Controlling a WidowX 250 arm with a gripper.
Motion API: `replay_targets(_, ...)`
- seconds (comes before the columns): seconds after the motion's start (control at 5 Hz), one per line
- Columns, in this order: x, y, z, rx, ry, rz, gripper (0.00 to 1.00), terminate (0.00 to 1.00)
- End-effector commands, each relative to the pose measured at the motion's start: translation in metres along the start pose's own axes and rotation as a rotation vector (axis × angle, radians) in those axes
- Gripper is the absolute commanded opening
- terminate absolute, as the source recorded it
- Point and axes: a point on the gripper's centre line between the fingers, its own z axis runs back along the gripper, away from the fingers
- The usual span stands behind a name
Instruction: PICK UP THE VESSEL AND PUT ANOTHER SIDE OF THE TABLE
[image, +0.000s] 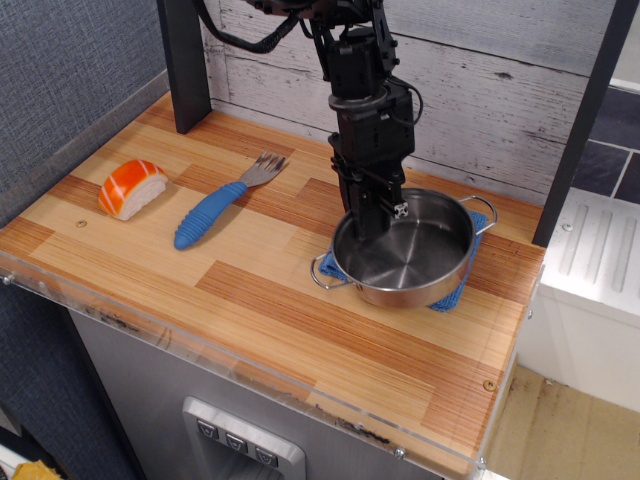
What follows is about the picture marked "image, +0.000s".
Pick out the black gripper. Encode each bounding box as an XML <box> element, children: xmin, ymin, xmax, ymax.
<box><xmin>329</xmin><ymin>82</ymin><xmax>415</xmax><ymax>236</ymax></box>

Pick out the silver dispenser button panel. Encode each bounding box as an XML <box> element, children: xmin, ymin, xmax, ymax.
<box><xmin>182</xmin><ymin>396</ymin><xmax>307</xmax><ymax>479</ymax></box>

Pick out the black right frame post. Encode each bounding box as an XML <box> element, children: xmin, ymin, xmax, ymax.
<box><xmin>532</xmin><ymin>0</ymin><xmax>639</xmax><ymax>247</ymax></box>

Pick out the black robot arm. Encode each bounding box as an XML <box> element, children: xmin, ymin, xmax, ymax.
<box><xmin>253</xmin><ymin>1</ymin><xmax>419</xmax><ymax>240</ymax></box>

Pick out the white toy sink unit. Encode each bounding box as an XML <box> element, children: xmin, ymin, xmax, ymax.
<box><xmin>517</xmin><ymin>189</ymin><xmax>639</xmax><ymax>410</ymax></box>

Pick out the stainless steel pot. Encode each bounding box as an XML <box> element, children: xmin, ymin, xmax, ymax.
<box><xmin>309</xmin><ymin>187</ymin><xmax>499</xmax><ymax>310</ymax></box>

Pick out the grey toy fridge cabinet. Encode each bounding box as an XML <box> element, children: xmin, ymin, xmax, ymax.
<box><xmin>71</xmin><ymin>313</ymin><xmax>435</xmax><ymax>479</ymax></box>

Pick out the black frame post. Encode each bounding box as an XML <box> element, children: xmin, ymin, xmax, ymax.
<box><xmin>157</xmin><ymin>0</ymin><xmax>211</xmax><ymax>134</ymax></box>
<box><xmin>532</xmin><ymin>0</ymin><xmax>639</xmax><ymax>247</ymax></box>

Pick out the salmon sushi toy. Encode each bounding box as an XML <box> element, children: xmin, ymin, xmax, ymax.
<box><xmin>98</xmin><ymin>159</ymin><xmax>168</xmax><ymax>221</ymax></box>

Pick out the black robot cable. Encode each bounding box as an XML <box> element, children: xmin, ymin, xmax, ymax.
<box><xmin>192</xmin><ymin>0</ymin><xmax>301</xmax><ymax>55</ymax></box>

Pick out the blue cloth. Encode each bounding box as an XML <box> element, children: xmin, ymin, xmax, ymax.
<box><xmin>317</xmin><ymin>209</ymin><xmax>491</xmax><ymax>314</ymax></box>

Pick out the blue handled metal fork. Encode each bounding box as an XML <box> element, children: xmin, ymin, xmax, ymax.
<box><xmin>173</xmin><ymin>151</ymin><xmax>286</xmax><ymax>250</ymax></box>

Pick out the black left frame post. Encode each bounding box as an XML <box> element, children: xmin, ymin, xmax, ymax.
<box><xmin>157</xmin><ymin>0</ymin><xmax>211</xmax><ymax>134</ymax></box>

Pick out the yellow toy object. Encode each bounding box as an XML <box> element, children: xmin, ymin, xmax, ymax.
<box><xmin>12</xmin><ymin>461</ymin><xmax>62</xmax><ymax>480</ymax></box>

